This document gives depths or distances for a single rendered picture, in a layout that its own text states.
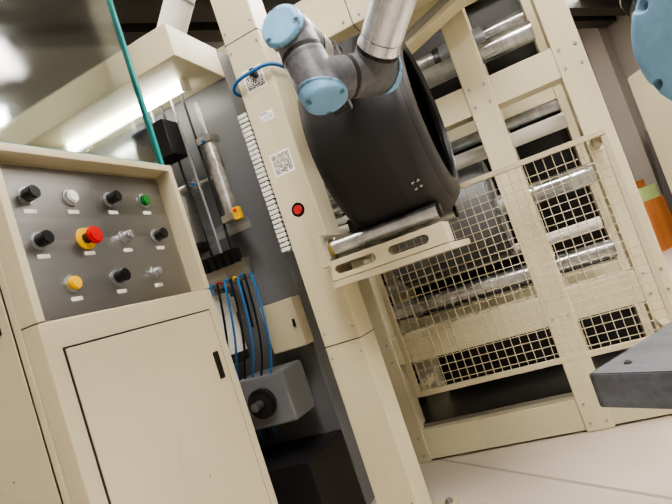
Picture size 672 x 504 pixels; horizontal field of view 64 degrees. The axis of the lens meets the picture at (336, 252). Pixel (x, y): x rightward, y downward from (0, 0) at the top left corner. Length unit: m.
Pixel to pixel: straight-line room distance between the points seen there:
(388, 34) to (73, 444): 0.97
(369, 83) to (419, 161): 0.36
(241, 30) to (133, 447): 1.29
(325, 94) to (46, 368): 0.73
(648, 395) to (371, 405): 1.16
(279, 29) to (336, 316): 0.90
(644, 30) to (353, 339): 1.30
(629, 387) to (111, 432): 0.93
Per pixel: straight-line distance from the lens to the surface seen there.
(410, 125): 1.42
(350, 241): 1.55
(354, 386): 1.71
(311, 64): 1.08
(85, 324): 1.22
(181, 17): 2.46
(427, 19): 2.09
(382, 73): 1.14
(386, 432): 1.72
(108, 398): 1.21
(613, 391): 0.67
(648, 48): 0.56
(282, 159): 1.74
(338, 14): 2.06
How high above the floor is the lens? 0.78
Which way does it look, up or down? 4 degrees up
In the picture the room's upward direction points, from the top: 19 degrees counter-clockwise
